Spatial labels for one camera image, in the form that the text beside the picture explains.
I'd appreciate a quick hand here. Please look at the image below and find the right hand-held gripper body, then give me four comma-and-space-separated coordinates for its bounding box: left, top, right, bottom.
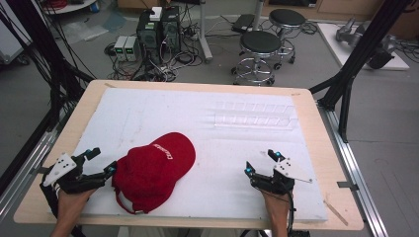
251, 157, 313, 196

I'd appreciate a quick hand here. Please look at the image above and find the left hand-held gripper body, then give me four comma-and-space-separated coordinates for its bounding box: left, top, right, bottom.
42, 152, 107, 196

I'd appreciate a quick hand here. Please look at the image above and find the red baseball cap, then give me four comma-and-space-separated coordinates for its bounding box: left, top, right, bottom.
111, 131, 197, 215

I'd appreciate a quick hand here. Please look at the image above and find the person's right hand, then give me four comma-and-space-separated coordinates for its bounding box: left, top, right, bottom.
261, 190, 293, 215

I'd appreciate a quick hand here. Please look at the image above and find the person's left hand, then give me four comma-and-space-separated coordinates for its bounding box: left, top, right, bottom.
57, 188, 97, 219

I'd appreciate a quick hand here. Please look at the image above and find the clear plastic rack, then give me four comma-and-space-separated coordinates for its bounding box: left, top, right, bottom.
212, 100, 299, 130

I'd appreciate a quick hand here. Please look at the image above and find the white foam mat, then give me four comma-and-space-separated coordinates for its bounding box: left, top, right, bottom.
53, 86, 329, 223

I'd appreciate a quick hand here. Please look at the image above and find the thin wooden stick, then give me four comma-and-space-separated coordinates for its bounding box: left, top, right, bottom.
323, 199, 350, 227

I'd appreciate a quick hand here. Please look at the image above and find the grey tape strip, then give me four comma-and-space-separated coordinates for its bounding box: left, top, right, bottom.
336, 180, 360, 193

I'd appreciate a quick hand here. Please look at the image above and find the grey bench power supply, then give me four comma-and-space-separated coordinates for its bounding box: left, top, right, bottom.
113, 35, 128, 62
125, 35, 141, 62

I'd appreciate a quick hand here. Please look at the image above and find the black round stool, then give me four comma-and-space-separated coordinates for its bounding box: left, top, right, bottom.
231, 30, 285, 87
268, 8, 307, 66

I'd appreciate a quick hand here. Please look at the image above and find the clear plastic sheet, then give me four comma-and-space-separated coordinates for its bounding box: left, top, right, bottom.
61, 20, 111, 44

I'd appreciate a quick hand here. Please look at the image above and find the white floor board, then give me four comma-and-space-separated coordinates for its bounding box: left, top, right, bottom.
316, 22, 411, 72

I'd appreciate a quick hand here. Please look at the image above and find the black computer tower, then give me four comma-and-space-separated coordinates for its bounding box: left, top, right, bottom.
160, 5, 182, 55
135, 10, 163, 64

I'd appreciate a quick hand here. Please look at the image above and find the white panel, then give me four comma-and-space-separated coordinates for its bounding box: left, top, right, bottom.
0, 19, 33, 66

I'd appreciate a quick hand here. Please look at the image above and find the black flat case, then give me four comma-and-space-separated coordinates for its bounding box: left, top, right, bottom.
231, 13, 257, 35

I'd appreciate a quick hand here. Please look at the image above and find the grey desk leg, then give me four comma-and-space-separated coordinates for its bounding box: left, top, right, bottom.
198, 0, 214, 64

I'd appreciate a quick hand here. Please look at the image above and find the grey metal column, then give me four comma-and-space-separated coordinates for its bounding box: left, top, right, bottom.
252, 0, 265, 32

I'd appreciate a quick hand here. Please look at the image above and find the round white table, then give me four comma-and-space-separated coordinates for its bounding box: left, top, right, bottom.
42, 0, 99, 16

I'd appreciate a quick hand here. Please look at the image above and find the small white box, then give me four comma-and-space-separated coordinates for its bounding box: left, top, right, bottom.
149, 6, 163, 23

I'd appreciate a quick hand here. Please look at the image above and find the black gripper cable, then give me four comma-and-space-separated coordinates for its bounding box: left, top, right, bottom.
285, 190, 298, 235

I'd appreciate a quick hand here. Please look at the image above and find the aluminium table rail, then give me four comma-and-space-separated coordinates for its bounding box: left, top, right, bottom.
0, 127, 61, 216
316, 101, 390, 237

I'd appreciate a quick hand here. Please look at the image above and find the tangle of floor cables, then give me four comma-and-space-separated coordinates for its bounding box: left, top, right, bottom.
104, 19, 207, 83

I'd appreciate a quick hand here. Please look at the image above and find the black metal frame stand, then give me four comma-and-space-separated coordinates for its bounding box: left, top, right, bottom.
0, 0, 97, 133
308, 0, 413, 143

